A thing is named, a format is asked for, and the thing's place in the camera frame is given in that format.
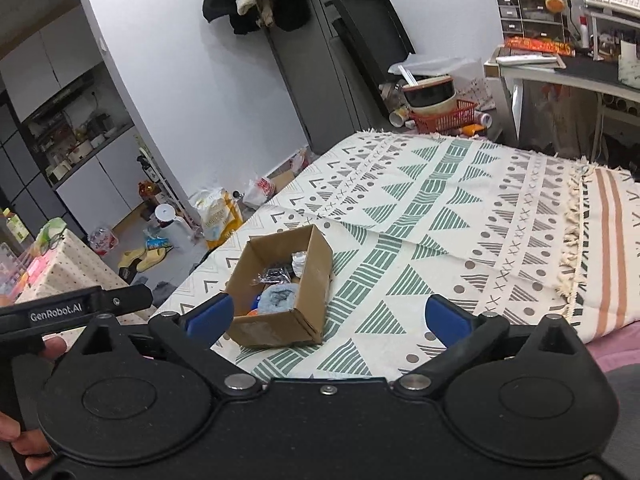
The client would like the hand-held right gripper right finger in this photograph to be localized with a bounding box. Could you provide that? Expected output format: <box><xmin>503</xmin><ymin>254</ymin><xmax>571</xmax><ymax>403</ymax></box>
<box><xmin>395</xmin><ymin>295</ymin><xmax>588</xmax><ymax>397</ymax></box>

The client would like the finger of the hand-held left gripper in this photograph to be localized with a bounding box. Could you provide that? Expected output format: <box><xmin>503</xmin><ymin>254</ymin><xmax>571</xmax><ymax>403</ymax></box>
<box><xmin>97</xmin><ymin>284</ymin><xmax>153</xmax><ymax>322</ymax></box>

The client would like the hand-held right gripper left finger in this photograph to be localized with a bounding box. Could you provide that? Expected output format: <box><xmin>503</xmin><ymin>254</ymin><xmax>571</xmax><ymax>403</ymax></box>
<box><xmin>70</xmin><ymin>294</ymin><xmax>261</xmax><ymax>397</ymax></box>

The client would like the brown cardboard box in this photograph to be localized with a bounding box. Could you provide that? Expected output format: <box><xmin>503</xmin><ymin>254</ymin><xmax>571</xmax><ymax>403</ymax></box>
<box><xmin>226</xmin><ymin>224</ymin><xmax>334</xmax><ymax>348</ymax></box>

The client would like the blue-grey fuzzy cloth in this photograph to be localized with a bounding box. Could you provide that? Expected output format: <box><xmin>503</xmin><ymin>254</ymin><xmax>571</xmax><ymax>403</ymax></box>
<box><xmin>260</xmin><ymin>284</ymin><xmax>302</xmax><ymax>315</ymax></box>

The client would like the silver foil bag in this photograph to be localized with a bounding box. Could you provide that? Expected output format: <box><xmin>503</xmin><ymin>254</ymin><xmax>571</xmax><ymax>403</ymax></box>
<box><xmin>257</xmin><ymin>250</ymin><xmax>311</xmax><ymax>284</ymax></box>

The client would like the person's left hand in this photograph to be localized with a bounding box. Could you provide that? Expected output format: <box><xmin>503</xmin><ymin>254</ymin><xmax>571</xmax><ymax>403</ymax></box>
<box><xmin>0</xmin><ymin>337</ymin><xmax>67</xmax><ymax>477</ymax></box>

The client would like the yellow slipper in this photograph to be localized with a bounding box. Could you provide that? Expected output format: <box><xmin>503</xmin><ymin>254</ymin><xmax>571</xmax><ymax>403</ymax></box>
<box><xmin>118</xmin><ymin>249</ymin><xmax>149</xmax><ymax>271</ymax></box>
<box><xmin>137</xmin><ymin>248</ymin><xmax>173</xmax><ymax>273</ymax></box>

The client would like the dotted tablecloth table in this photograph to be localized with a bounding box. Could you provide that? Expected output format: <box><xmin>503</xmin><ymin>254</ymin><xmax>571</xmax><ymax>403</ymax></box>
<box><xmin>15</xmin><ymin>230</ymin><xmax>132</xmax><ymax>322</ymax></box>

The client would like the water bottle pack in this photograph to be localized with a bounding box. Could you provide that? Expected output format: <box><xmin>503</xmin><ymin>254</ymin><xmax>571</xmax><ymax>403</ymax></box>
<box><xmin>87</xmin><ymin>227</ymin><xmax>120</xmax><ymax>257</ymax></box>

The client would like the green grey patterned blanket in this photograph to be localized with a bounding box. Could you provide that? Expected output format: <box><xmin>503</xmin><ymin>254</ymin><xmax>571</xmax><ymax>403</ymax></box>
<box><xmin>150</xmin><ymin>129</ymin><xmax>588</xmax><ymax>381</ymax></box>

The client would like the white kettle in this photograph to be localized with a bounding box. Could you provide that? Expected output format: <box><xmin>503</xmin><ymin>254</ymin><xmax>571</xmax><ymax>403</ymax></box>
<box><xmin>155</xmin><ymin>204</ymin><xmax>193</xmax><ymax>252</ymax></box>

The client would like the yellow white rice bag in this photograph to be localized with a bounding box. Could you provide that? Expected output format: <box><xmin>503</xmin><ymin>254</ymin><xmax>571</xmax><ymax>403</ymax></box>
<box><xmin>192</xmin><ymin>187</ymin><xmax>244</xmax><ymax>249</ymax></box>

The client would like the red white plastic bag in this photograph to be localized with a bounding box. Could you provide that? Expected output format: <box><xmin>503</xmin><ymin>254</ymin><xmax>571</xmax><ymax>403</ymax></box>
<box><xmin>243</xmin><ymin>176</ymin><xmax>276</xmax><ymax>209</ymax></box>

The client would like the flat cardboard sheet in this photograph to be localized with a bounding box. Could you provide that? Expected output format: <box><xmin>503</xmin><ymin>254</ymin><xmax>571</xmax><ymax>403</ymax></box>
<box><xmin>270</xmin><ymin>170</ymin><xmax>297</xmax><ymax>194</ymax></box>

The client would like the pink bed sheet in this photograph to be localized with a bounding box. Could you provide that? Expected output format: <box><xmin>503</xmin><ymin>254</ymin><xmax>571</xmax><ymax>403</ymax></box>
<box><xmin>582</xmin><ymin>321</ymin><xmax>640</xmax><ymax>376</ymax></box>

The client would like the orange striped tasselled blanket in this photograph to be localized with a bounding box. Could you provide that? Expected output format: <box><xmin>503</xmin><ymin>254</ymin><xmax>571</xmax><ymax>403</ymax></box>
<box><xmin>557</xmin><ymin>165</ymin><xmax>640</xmax><ymax>341</ymax></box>

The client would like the white kitchen cabinet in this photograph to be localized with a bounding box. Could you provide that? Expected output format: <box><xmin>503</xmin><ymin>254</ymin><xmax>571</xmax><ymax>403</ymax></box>
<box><xmin>0</xmin><ymin>5</ymin><xmax>168</xmax><ymax>241</ymax></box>

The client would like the grey cloth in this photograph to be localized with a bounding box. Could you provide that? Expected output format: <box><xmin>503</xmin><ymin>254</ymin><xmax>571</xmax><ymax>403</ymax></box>
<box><xmin>597</xmin><ymin>364</ymin><xmax>640</xmax><ymax>480</ymax></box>

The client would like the orange plastic basket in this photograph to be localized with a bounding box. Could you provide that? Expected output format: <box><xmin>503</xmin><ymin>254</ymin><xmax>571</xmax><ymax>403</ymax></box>
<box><xmin>411</xmin><ymin>99</ymin><xmax>478</xmax><ymax>134</ymax></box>

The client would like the cream bowl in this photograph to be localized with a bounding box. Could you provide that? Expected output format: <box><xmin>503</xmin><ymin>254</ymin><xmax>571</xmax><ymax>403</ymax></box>
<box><xmin>407</xmin><ymin>91</ymin><xmax>458</xmax><ymax>116</ymax></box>

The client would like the dotted white cloth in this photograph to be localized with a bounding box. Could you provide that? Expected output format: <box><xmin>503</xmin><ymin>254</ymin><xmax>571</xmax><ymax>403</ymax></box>
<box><xmin>457</xmin><ymin>77</ymin><xmax>499</xmax><ymax>111</ymax></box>

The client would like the white desk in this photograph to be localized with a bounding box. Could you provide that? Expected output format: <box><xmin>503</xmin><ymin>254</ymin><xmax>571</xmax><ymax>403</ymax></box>
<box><xmin>484</xmin><ymin>45</ymin><xmax>640</xmax><ymax>147</ymax></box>

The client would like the dark wardrobe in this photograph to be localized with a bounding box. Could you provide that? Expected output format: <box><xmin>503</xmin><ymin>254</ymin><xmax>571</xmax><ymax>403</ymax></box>
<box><xmin>262</xmin><ymin>0</ymin><xmax>370</xmax><ymax>155</ymax></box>

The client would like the black desk mat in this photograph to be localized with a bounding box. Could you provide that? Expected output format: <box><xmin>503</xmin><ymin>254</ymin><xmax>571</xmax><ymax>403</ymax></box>
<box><xmin>554</xmin><ymin>55</ymin><xmax>640</xmax><ymax>92</ymax></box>

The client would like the red flat packet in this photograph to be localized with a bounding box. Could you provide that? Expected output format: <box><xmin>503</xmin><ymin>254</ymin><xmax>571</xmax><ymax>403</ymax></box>
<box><xmin>504</xmin><ymin>36</ymin><xmax>574</xmax><ymax>57</ymax></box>

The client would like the black folded board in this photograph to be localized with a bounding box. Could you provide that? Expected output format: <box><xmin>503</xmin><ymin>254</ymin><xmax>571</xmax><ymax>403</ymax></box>
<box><xmin>327</xmin><ymin>0</ymin><xmax>416</xmax><ymax>117</ymax></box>

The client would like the grey desktop drawer organizer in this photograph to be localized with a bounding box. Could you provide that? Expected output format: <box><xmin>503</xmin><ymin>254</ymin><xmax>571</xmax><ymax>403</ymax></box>
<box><xmin>496</xmin><ymin>0</ymin><xmax>566</xmax><ymax>44</ymax></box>

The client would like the white wire rack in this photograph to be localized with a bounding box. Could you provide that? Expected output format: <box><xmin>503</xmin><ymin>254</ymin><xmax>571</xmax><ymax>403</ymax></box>
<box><xmin>137</xmin><ymin>147</ymin><xmax>187</xmax><ymax>227</ymax></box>

